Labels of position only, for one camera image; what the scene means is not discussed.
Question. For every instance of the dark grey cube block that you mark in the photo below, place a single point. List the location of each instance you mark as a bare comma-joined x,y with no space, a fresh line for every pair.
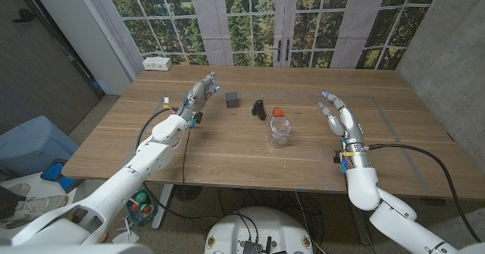
232,100

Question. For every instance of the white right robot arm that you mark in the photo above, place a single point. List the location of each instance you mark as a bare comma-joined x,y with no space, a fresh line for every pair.
362,185

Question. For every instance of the black round vent disc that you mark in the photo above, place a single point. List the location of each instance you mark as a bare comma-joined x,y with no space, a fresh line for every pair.
187,192

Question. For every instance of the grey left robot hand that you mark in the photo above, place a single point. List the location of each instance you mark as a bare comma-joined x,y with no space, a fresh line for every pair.
197,96

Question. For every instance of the printed window forest backdrop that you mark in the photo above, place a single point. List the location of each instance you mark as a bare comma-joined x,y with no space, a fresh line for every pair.
212,19

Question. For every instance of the person dark trouser leg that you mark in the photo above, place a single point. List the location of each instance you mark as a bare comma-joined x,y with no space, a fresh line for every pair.
9,202

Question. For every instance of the white toy airplane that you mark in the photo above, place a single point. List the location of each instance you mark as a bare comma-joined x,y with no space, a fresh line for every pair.
127,231

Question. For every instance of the clear glass hinged jar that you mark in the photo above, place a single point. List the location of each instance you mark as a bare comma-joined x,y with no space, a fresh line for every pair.
279,132

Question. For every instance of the white floor platform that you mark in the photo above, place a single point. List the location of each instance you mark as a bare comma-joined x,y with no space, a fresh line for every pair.
49,185

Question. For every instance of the grey white sneaker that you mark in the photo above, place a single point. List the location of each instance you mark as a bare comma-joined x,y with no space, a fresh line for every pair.
20,189
41,206

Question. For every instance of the blue grey plastic bin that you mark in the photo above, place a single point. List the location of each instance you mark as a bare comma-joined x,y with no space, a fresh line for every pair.
34,144

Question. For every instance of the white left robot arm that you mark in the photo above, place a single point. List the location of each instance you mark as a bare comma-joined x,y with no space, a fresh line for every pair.
125,182

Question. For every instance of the white round robot torso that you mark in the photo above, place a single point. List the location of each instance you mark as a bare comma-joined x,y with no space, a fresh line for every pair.
261,223

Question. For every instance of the black hair claw clip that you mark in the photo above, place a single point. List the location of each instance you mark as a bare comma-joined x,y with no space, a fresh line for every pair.
259,110

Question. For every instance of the basket of colourful toys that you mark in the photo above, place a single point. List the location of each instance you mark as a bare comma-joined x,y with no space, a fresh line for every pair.
142,204

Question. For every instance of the orange ball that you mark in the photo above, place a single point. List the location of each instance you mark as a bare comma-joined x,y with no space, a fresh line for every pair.
104,237

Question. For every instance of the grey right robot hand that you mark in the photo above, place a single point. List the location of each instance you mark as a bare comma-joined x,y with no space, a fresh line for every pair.
350,127

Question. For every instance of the white table leg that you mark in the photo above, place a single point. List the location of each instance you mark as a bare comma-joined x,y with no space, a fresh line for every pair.
163,208

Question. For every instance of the white power strip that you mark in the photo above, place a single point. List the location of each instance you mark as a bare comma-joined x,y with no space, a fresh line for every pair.
157,63

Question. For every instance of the white robot shoulder bar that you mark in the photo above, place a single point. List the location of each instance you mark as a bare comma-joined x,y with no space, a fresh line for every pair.
76,249

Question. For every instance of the small orange red piece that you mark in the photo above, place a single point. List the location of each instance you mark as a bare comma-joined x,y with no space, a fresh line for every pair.
278,112

